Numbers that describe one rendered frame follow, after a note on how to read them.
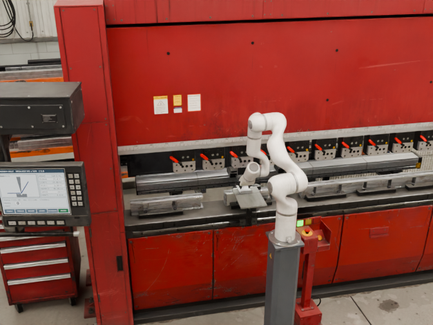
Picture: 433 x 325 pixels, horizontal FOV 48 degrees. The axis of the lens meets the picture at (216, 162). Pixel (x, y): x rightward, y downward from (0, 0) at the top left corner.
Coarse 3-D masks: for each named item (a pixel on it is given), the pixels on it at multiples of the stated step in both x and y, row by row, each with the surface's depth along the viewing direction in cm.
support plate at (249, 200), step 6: (234, 192) 341; (240, 198) 334; (246, 198) 334; (252, 198) 334; (258, 198) 334; (240, 204) 326; (246, 204) 326; (252, 204) 326; (258, 204) 326; (264, 204) 326
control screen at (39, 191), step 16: (0, 176) 245; (16, 176) 245; (32, 176) 245; (48, 176) 246; (0, 192) 249; (16, 192) 249; (32, 192) 249; (48, 192) 250; (64, 192) 250; (16, 208) 253; (32, 208) 253; (48, 208) 254; (64, 208) 254
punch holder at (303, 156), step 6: (288, 144) 338; (294, 144) 338; (300, 144) 339; (306, 144) 340; (288, 150) 339; (294, 150) 340; (300, 150) 341; (294, 156) 341; (300, 156) 344; (306, 156) 343; (294, 162) 344
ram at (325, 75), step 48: (144, 48) 290; (192, 48) 296; (240, 48) 302; (288, 48) 308; (336, 48) 314; (384, 48) 321; (432, 48) 328; (144, 96) 302; (240, 96) 315; (288, 96) 322; (336, 96) 329; (384, 96) 336; (432, 96) 343; (240, 144) 330
